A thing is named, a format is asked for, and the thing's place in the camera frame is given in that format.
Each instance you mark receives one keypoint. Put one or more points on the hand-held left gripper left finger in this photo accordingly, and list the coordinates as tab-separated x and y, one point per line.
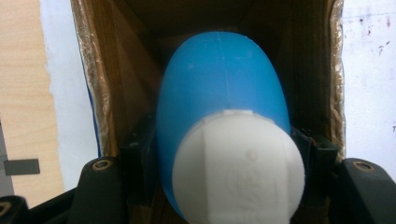
140	161

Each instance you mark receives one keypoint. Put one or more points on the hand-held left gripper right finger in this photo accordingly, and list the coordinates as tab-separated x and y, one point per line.
317	168

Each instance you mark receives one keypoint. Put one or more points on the cardboard box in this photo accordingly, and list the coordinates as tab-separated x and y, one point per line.
130	62

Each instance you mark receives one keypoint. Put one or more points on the small grey rectangular tab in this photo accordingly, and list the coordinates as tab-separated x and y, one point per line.
21	167

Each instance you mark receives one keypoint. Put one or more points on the blue bottle with white cap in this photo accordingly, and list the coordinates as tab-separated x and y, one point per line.
224	124

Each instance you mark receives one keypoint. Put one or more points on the white table mat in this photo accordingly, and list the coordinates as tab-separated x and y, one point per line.
68	93

